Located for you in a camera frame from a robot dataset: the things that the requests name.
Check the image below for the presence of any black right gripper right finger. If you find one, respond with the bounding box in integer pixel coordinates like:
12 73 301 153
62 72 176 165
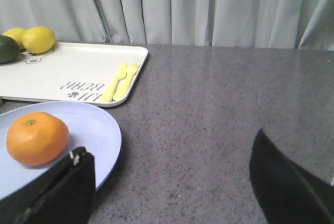
249 129 333 223

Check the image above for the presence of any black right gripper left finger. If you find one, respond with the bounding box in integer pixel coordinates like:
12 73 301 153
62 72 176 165
1 147 96 223

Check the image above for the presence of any orange fruit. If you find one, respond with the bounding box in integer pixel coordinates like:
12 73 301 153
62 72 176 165
6 112 70 167

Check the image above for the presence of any white serving tray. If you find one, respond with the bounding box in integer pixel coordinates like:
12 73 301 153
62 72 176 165
1 42 149 108

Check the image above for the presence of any yellow-green plastic fork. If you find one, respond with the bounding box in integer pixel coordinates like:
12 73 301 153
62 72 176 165
100 63 127 102

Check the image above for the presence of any green lime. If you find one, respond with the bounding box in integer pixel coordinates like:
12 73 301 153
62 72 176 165
0 35 21 64

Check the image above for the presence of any yellow lemon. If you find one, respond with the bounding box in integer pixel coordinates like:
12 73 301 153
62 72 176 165
21 26 55 54
3 28 27 51

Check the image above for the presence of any grey curtain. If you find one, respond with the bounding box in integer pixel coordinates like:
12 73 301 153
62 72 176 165
1 0 333 51

